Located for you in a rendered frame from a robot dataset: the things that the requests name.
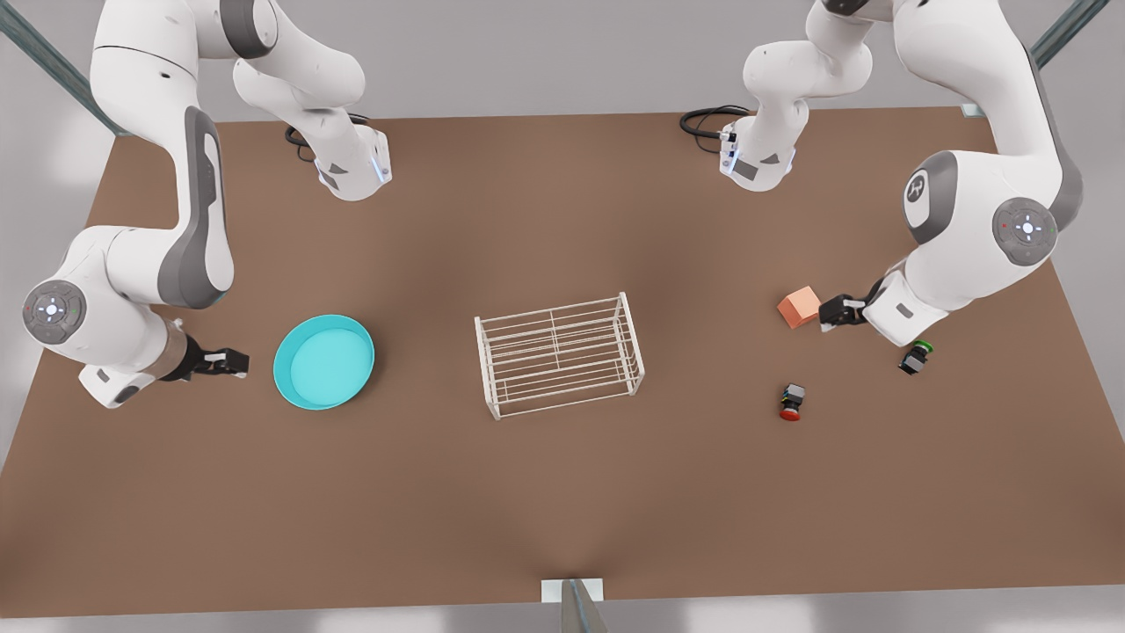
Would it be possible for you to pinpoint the orange cube block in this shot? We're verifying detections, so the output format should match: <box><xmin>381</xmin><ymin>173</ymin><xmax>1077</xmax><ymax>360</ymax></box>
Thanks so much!
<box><xmin>777</xmin><ymin>286</ymin><xmax>823</xmax><ymax>331</ymax></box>

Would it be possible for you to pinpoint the turquoise round plate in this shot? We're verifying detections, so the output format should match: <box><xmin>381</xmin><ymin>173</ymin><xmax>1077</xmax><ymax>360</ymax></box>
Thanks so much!
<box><xmin>273</xmin><ymin>315</ymin><xmax>376</xmax><ymax>411</ymax></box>

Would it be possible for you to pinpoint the white wire shelf rack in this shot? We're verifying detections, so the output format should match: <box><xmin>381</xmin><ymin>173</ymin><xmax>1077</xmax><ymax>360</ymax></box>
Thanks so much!
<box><xmin>474</xmin><ymin>292</ymin><xmax>646</xmax><ymax>421</ymax></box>

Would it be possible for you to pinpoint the black cable loop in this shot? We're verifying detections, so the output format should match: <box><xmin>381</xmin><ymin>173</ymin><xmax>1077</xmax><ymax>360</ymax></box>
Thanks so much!
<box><xmin>679</xmin><ymin>105</ymin><xmax>753</xmax><ymax>157</ymax></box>
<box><xmin>284</xmin><ymin>113</ymin><xmax>372</xmax><ymax>164</ymax></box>

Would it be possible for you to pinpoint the silver frame post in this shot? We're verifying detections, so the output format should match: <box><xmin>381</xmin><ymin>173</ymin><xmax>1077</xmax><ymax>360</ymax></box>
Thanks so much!
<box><xmin>0</xmin><ymin>7</ymin><xmax>133</xmax><ymax>139</ymax></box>
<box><xmin>962</xmin><ymin>0</ymin><xmax>1111</xmax><ymax>120</ymax></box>
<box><xmin>540</xmin><ymin>578</ymin><xmax>609</xmax><ymax>633</ymax></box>

